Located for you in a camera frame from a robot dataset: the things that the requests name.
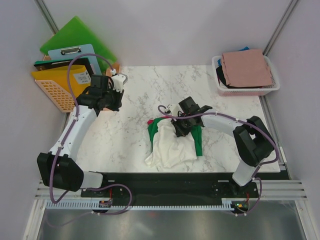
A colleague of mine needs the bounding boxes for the white printed t shirt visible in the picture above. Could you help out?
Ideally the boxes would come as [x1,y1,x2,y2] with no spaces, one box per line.
[144,121,197,169]

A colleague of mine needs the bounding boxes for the green t shirt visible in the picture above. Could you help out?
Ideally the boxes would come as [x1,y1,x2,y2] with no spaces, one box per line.
[147,116,203,157]

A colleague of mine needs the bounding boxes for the red t shirt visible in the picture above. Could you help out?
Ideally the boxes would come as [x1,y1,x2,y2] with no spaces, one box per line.
[147,119,154,125]

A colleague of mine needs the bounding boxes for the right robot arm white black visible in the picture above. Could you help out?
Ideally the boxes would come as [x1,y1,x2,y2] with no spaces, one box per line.
[171,97,276,197]

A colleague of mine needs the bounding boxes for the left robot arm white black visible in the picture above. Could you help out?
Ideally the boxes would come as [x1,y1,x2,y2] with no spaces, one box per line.
[37,73,128,197]

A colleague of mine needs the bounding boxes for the peach compartment organizer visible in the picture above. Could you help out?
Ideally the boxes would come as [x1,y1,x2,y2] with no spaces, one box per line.
[105,62,122,77]

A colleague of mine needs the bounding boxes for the yellow folder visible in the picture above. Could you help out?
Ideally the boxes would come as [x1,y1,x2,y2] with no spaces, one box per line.
[31,65,91,97]

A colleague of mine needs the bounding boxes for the orange mesh file holder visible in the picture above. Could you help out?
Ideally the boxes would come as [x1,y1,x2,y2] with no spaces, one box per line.
[35,56,74,113]

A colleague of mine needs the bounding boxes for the white laundry basket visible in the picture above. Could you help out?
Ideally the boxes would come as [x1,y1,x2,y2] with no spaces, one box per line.
[211,55,281,97]

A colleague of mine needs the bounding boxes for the light blue clipboard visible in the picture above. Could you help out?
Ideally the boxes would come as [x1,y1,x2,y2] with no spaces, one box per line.
[48,44,102,75]

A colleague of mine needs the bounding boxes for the black garment in basket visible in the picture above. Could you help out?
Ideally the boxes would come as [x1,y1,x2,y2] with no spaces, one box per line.
[216,65,229,88]

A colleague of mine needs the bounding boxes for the green plastic board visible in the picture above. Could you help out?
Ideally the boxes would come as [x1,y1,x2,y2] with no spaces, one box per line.
[40,16,117,64]

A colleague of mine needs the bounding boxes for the black folder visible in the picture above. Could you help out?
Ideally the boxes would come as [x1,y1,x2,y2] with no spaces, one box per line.
[34,57,94,77]

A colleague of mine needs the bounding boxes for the pink folded t shirt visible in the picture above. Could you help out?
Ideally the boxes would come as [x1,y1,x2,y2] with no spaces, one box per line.
[221,48,273,88]

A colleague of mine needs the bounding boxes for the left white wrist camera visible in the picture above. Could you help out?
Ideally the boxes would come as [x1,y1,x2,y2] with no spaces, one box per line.
[110,69,128,93]

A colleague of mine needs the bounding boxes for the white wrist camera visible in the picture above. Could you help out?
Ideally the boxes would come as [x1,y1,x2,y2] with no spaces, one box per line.
[110,69,128,93]
[164,104,180,117]

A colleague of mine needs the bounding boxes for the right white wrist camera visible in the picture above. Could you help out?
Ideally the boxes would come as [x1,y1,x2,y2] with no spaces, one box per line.
[164,104,180,117]

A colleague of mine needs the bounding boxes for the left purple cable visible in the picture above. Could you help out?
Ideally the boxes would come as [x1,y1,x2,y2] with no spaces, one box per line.
[48,53,133,216]

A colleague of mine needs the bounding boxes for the purple cable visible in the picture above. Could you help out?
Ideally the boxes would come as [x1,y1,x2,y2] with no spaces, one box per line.
[157,104,280,217]
[48,53,133,216]

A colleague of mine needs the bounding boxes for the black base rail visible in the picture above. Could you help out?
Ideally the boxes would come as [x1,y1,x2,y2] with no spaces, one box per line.
[79,171,291,207]

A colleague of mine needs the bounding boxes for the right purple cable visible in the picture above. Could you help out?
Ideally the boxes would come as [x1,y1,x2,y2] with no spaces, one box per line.
[157,104,280,217]

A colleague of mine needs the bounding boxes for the white cable duct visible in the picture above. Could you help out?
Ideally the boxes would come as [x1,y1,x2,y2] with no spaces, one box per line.
[45,199,234,211]

